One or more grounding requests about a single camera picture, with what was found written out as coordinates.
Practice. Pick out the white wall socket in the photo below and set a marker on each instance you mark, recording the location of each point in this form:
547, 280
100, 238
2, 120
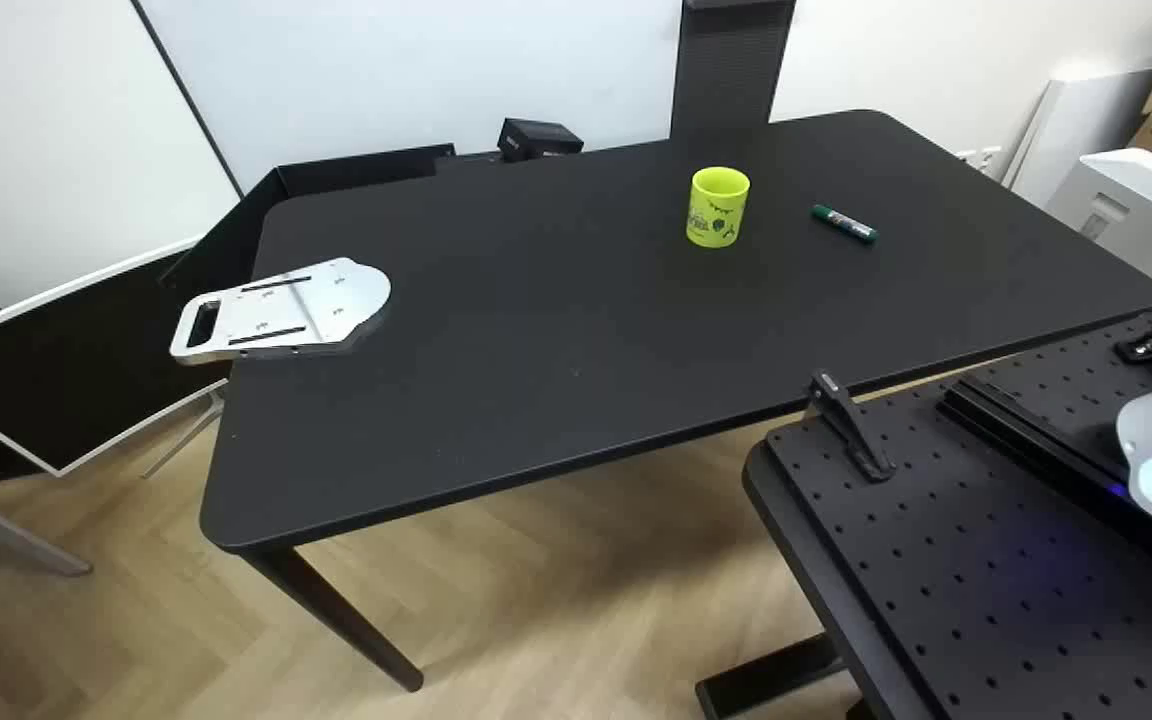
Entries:
986, 156

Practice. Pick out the black base table foot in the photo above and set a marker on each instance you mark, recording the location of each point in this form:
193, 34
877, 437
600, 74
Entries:
771, 682

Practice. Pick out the large white board panel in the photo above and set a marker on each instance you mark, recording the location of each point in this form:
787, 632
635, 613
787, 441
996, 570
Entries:
441, 64

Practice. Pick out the black clamp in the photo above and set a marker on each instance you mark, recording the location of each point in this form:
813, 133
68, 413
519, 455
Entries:
851, 427

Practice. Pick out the small black box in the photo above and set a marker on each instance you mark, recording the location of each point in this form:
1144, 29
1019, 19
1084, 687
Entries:
539, 139

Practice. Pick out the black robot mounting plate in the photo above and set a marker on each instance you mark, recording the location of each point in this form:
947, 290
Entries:
1040, 400

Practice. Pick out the black side table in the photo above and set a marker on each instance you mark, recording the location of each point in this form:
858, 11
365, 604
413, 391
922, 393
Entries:
363, 167

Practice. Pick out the black panel with white frame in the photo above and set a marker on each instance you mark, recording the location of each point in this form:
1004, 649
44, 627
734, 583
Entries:
68, 361

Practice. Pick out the grey metal leg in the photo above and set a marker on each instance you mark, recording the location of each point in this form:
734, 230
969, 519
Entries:
2, 527

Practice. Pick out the white leaning board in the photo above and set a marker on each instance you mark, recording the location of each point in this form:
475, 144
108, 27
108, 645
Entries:
1070, 124

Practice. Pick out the white box-shaped device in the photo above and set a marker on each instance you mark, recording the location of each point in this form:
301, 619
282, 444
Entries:
1139, 201

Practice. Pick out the green marker pen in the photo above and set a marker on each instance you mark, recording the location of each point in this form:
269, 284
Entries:
846, 226

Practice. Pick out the black perforated base table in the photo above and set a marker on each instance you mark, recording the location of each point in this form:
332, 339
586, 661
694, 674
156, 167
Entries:
949, 585

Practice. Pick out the black table leg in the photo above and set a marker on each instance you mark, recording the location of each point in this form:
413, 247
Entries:
338, 613

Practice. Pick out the yellow-green mug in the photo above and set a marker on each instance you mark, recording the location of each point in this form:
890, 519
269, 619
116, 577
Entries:
718, 206

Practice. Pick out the black vertical pillar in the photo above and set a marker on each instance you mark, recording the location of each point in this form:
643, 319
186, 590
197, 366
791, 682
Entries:
734, 64

